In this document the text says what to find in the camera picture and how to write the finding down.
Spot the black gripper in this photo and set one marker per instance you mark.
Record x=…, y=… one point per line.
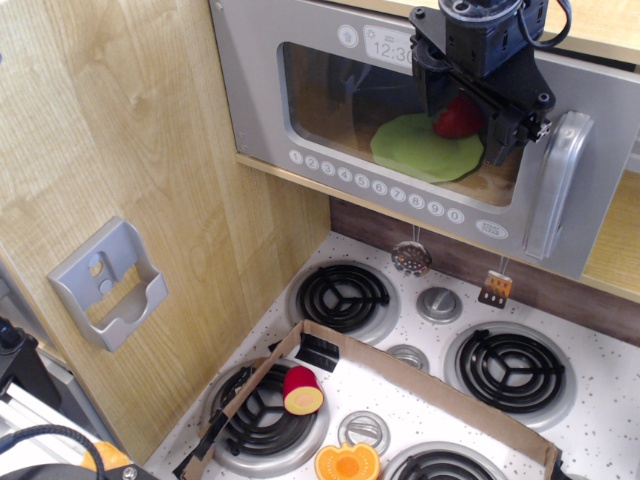
x=487, y=51

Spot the grey toy microwave door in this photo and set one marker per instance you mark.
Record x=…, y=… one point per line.
x=309, y=83

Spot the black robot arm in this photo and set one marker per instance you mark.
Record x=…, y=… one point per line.
x=486, y=49

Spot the red toy strawberry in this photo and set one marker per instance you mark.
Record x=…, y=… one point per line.
x=461, y=119

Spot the green toy plate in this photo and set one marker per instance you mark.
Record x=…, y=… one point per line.
x=408, y=144

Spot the hanging silver skimmer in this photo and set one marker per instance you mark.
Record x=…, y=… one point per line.
x=411, y=257

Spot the hanging silver spatula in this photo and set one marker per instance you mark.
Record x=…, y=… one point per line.
x=497, y=286

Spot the back grey stove knob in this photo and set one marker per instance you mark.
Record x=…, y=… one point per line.
x=439, y=305

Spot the grey stove knob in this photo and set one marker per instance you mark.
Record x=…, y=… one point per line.
x=439, y=305
x=410, y=355
x=365, y=427

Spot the back left stove burner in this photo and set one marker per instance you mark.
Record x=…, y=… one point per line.
x=349, y=297

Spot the stove burner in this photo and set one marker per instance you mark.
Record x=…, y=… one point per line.
x=264, y=440
x=349, y=297
x=515, y=369
x=441, y=460

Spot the middle grey stove knob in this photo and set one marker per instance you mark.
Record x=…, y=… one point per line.
x=410, y=355

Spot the back right stove burner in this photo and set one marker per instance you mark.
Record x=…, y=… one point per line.
x=515, y=369

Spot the brown cardboard barrier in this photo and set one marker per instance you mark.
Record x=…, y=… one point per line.
x=324, y=348

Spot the red toy fruit half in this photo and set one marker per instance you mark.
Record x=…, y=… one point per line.
x=302, y=394

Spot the front grey stove knob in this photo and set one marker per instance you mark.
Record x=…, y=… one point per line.
x=365, y=427

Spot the front right stove burner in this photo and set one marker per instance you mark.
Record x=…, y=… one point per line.
x=441, y=460

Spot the orange toy pumpkin half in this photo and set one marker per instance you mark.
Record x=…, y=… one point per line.
x=358, y=462

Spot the front left stove burner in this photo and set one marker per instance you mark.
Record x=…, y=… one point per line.
x=264, y=440

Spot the grey wall phone holder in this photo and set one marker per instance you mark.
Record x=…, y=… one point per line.
x=93, y=270

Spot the orange toy near cable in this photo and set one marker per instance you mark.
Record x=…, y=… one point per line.
x=111, y=457

